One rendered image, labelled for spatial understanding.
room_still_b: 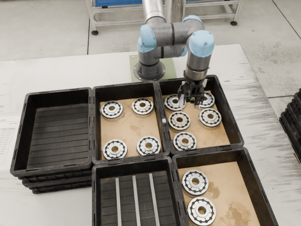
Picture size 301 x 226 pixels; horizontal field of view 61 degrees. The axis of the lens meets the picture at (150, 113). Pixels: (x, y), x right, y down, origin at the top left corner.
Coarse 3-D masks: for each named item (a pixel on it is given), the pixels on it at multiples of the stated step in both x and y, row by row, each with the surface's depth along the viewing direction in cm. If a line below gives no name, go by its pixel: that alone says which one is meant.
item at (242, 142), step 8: (160, 80) 120; (168, 80) 120; (176, 80) 121; (216, 80) 120; (160, 96) 114; (224, 96) 114; (160, 104) 112; (232, 120) 106; (168, 128) 104; (168, 136) 102; (240, 136) 102; (232, 144) 100; (240, 144) 100; (176, 152) 97; (184, 152) 97
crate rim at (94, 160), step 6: (114, 84) 119; (120, 84) 119; (126, 84) 119; (132, 84) 119; (138, 84) 119; (156, 90) 117; (156, 96) 116; (156, 102) 113; (162, 114) 108; (162, 126) 105; (168, 144) 100; (168, 150) 98; (132, 156) 96; (138, 156) 96; (144, 156) 96; (150, 156) 96; (156, 156) 96; (96, 162) 95; (102, 162) 95; (108, 162) 95
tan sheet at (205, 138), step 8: (192, 104) 124; (184, 112) 122; (192, 112) 122; (192, 120) 119; (192, 128) 116; (200, 128) 116; (200, 136) 113; (208, 136) 113; (216, 136) 113; (224, 136) 113; (200, 144) 111; (208, 144) 111; (216, 144) 111; (224, 144) 111
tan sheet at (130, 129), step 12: (120, 120) 119; (132, 120) 119; (144, 120) 119; (156, 120) 119; (108, 132) 115; (120, 132) 115; (132, 132) 115; (144, 132) 115; (156, 132) 115; (132, 144) 111
